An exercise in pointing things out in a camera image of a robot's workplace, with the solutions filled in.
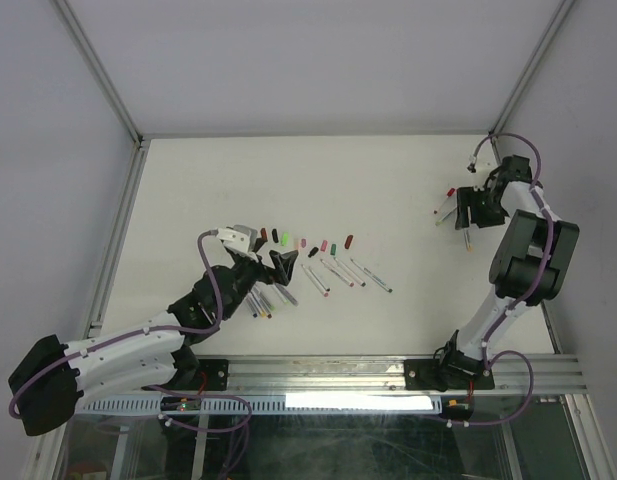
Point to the yellow marker pen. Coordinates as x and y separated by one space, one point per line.
260 309

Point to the pink cap marker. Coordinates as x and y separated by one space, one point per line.
335 271

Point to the light green cap marker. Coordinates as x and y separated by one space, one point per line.
282 297

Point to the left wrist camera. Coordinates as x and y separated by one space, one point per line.
238 239

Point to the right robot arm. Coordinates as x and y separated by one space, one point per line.
530 263

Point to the purple cap marker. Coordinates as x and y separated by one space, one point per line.
316 282

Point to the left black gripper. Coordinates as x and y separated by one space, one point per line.
282 263

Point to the blue marker pen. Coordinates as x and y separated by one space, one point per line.
253 306

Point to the small black cap marker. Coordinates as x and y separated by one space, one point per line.
319 277

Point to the brown cap marker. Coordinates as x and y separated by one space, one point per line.
264 305

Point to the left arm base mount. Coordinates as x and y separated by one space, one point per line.
198 375

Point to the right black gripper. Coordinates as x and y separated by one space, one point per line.
465 196

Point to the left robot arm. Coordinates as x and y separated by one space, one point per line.
55 378

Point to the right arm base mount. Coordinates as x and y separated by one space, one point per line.
447 369

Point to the dark red cap marker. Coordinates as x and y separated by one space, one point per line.
371 275

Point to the slotted cable duct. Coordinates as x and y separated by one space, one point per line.
139 405

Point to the aluminium front rail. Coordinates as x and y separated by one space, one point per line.
553 374

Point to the controller board with LEDs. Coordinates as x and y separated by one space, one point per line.
180 404

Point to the grey pen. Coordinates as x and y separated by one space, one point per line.
288 295

